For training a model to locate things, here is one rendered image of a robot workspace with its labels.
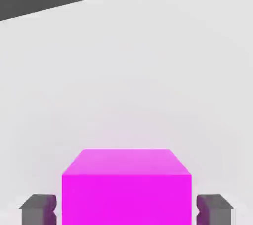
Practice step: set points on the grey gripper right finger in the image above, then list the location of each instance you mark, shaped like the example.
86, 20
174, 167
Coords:
216, 211

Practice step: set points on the small magenta cube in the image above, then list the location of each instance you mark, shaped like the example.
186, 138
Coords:
126, 193

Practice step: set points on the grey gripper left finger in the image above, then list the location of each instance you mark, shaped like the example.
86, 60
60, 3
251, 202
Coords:
36, 211

